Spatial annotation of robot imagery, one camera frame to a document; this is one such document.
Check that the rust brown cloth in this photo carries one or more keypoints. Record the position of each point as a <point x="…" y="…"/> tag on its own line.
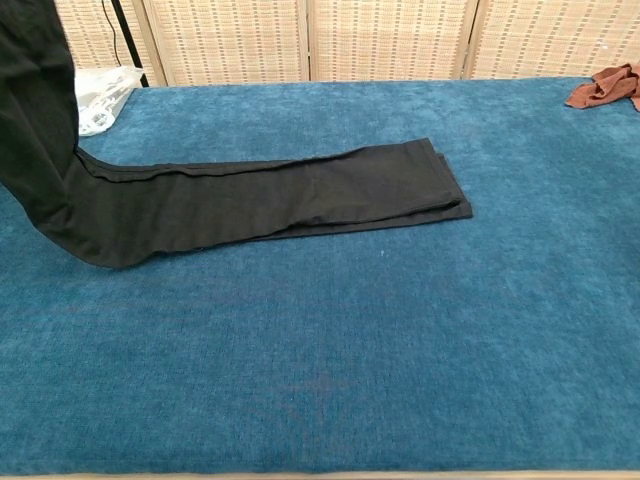
<point x="605" y="90"/>

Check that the black trousers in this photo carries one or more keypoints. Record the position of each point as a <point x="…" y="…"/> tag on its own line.
<point x="200" y="200"/>

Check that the blue table cloth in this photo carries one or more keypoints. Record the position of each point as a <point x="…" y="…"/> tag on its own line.
<point x="320" y="325"/>

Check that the clear plastic bag with papers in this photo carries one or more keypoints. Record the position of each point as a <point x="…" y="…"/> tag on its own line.
<point x="102" y="95"/>

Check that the black tripod stand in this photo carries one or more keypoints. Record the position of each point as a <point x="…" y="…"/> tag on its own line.
<point x="129" y="40"/>

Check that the bamboo folding screen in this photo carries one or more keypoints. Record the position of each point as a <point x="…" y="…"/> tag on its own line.
<point x="390" y="40"/>

